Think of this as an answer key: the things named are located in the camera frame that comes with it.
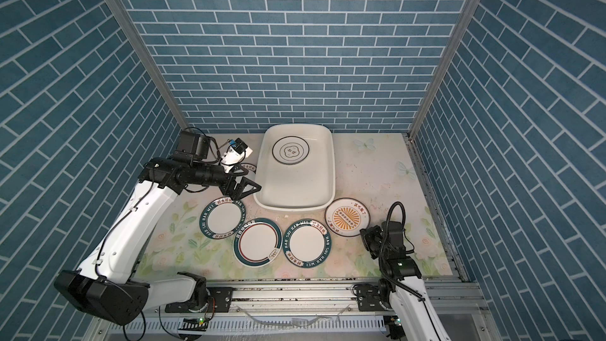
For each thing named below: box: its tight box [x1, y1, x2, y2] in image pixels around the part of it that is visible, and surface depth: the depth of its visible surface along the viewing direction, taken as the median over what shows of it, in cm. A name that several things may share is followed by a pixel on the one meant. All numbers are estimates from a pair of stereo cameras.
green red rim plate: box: [232, 217, 284, 268], surface depth 88 cm
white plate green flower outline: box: [272, 135, 311, 165], surface depth 114 cm
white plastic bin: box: [253, 124, 337, 213], surface depth 110 cm
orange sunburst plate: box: [324, 197, 371, 238], surface depth 93 cm
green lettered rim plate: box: [282, 218, 333, 269], surface depth 87 cm
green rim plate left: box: [198, 198, 247, 240], surface depth 93 cm
